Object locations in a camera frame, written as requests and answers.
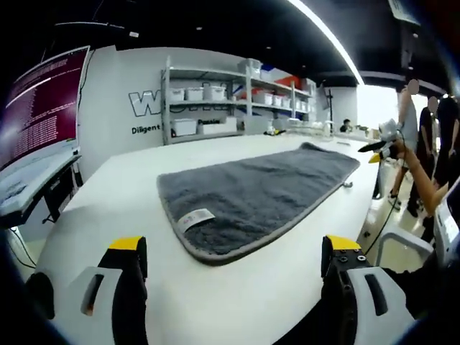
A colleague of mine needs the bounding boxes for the ceiling light strip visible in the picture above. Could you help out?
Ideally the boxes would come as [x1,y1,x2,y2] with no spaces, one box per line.
[286,0,361,86]

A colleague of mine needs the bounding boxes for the grey fluffy towel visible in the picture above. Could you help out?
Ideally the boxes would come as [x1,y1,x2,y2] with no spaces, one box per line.
[156,142,362,267]

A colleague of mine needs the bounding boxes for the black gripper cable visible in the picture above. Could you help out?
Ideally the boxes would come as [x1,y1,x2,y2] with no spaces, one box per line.
[365,132,409,253]

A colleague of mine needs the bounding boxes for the metal shelf with bins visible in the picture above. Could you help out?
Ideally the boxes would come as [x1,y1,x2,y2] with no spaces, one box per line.
[170,58,317,137]

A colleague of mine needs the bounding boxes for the black chair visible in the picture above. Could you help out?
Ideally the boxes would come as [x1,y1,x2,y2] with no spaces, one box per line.
[25,272,55,321]

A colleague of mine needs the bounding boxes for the white office chair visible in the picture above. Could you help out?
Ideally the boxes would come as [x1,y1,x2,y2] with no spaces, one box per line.
[366,231,447,321]

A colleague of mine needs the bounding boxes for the hanging ceiling panel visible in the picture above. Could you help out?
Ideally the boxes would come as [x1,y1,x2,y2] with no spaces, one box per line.
[387,0,422,27]

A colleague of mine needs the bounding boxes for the monitor with purple screen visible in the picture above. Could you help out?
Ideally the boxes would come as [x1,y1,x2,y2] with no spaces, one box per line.
[0,45,91,172]

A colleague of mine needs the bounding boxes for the white monitor desk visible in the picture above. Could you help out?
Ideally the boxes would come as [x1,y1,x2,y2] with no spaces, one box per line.
[0,154,83,228]

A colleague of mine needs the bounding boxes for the wall mounted black screen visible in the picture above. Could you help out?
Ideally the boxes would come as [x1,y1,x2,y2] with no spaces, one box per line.
[321,86,334,111]

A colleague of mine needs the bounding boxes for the white chest device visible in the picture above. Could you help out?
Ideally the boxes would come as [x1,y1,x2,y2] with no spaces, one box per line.
[432,195,460,262]

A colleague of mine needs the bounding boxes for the grey metal shelf rack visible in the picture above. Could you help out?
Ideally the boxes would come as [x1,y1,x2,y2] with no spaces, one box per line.
[246,70,318,125]
[160,55,252,147]

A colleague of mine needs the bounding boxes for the person's right hand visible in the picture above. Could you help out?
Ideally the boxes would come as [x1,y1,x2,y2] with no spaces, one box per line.
[390,139,408,161]

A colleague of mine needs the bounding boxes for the metal wire dish rack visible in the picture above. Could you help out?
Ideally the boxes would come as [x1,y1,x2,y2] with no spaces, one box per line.
[283,119,336,138]

